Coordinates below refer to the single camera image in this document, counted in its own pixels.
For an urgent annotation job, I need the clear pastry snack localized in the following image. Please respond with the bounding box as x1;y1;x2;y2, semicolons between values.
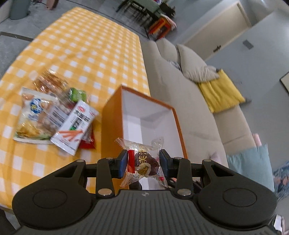
116;137;167;188

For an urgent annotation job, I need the red snack packet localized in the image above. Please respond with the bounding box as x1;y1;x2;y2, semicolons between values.
78;125;96;149

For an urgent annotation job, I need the white chips snack bag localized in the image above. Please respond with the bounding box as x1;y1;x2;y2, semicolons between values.
13;87;57;144

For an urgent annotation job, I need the beige sofa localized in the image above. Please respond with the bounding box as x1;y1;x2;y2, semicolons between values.
141;38;256;166

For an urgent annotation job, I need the white spicy strip packet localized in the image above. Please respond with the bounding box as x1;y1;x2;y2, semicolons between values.
50;100;100;156

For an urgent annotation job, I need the orange cardboard box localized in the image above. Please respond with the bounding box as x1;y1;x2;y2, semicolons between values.
101;86;188;158

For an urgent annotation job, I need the clear nut snack packet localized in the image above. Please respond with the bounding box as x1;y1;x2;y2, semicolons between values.
42;94;76;133

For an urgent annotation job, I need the light blue cushion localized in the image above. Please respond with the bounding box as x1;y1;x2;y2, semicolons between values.
226;144;274;192

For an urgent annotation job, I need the green small snack packet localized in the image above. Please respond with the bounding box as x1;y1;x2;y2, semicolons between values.
68;88;88;103

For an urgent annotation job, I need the yellow cushion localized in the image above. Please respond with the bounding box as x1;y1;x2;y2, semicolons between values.
197;69;245;114

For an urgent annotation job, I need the beige cushion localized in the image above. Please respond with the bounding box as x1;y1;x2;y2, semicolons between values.
176;44;219;83

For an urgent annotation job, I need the clear crispy snack packet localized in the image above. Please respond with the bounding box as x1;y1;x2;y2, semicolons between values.
33;70;69;95

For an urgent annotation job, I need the yellow checkered tablecloth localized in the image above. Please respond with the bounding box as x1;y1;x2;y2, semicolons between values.
1;7;150;209

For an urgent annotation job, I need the cream door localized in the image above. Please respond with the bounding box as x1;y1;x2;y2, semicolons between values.
183;1;251;61

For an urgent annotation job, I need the orange plastic stool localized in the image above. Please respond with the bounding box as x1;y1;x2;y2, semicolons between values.
148;16;177;40

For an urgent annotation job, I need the dining table green cloth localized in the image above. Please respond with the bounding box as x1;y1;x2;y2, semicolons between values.
116;0;175;22

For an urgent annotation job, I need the grey plant pot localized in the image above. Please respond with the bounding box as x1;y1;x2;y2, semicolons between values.
9;0;31;20

